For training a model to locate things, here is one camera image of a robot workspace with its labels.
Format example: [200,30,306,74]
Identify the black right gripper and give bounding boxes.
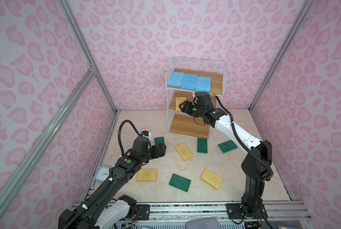
[178,99,206,118]

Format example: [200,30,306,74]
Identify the small yellow sponge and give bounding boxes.
[175,97,187,112]

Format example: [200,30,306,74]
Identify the blue sponge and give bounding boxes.
[181,73,199,90]
[167,72,185,87]
[195,76,211,93]

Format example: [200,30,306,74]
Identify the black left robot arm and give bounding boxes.
[58,136,166,229]

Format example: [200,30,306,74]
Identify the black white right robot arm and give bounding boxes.
[178,92,274,219]

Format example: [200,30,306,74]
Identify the green scouring pad left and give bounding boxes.
[154,136,165,146]

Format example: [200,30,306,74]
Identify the green scouring pad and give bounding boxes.
[169,174,191,192]
[154,136,165,146]

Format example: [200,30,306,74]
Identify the green scouring pad front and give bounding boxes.
[169,174,191,192]

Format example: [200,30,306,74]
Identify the green sponge middle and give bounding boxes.
[197,138,208,154]

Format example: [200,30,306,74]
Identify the green sponge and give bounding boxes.
[197,138,208,154]
[218,140,238,154]

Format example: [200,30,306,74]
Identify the light blue kitchen timer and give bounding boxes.
[94,166,111,183]

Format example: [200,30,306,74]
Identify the green sponge right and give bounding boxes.
[218,140,238,154]

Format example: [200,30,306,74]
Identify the grey chair back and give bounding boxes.
[185,218,220,229]

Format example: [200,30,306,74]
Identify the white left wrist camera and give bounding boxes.
[140,131,152,140]

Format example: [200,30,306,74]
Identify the white wire wooden shelf rack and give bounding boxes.
[165,57,227,139]

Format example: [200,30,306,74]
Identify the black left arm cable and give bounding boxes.
[61,120,144,229]

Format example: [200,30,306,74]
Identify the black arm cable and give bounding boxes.
[61,120,144,229]
[214,95,274,181]

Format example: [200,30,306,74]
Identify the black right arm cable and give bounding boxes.
[214,95,274,181]

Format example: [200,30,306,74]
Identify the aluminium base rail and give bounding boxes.
[64,201,317,229]

